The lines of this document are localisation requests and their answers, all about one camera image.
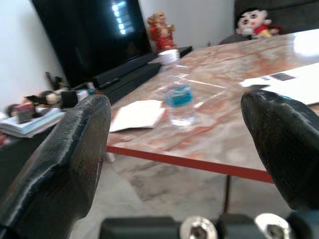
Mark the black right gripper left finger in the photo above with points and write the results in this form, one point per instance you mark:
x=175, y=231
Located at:
x=59, y=161

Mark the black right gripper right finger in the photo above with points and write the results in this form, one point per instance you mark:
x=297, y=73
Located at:
x=284, y=144

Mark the black soundbar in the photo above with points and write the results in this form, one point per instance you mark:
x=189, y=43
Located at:
x=124, y=69

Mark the white paper napkin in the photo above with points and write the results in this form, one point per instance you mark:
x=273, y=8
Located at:
x=137, y=115

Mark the plush doll red shirt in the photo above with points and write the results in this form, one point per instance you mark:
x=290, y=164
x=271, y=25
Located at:
x=251, y=22

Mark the black flat television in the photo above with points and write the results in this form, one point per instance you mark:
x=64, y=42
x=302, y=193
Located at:
x=94, y=37

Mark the dark grey sofa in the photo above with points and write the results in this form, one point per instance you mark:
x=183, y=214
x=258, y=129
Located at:
x=294, y=12

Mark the clear water bottle blue label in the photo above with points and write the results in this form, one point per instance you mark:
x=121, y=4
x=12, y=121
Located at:
x=180, y=99

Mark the stack of papers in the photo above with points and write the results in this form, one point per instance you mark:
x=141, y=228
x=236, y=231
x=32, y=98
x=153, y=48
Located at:
x=27, y=125

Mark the red gold figurine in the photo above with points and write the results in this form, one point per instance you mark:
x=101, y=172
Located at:
x=163, y=32

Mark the marble top table red edge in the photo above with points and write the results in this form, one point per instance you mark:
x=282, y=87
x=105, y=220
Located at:
x=219, y=119

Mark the black low tv cabinet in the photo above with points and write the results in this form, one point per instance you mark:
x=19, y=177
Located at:
x=134, y=83

